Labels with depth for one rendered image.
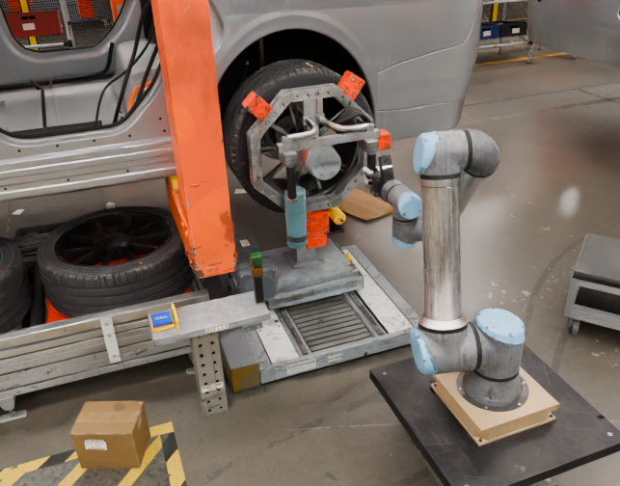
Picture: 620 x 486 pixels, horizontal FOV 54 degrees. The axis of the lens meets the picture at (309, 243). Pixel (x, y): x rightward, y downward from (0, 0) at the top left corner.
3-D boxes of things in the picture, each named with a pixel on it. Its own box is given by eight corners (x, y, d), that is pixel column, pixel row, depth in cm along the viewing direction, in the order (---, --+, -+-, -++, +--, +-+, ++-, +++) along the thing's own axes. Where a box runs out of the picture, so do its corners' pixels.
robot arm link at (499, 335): (527, 376, 188) (535, 331, 180) (474, 382, 187) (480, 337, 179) (508, 345, 202) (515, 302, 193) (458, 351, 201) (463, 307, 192)
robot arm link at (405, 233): (424, 248, 227) (426, 219, 221) (394, 251, 226) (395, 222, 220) (417, 236, 235) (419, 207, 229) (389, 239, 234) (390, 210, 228)
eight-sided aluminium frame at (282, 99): (365, 195, 282) (367, 77, 255) (371, 201, 276) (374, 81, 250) (253, 216, 266) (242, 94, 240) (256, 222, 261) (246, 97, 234)
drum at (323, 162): (324, 161, 266) (323, 130, 259) (342, 178, 249) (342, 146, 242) (293, 166, 262) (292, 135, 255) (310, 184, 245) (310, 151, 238)
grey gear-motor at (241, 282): (257, 281, 312) (252, 221, 295) (283, 327, 278) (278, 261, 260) (223, 288, 307) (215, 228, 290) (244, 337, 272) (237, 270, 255)
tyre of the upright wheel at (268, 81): (380, 105, 292) (271, 28, 257) (403, 119, 272) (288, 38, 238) (306, 217, 306) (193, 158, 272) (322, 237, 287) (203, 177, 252)
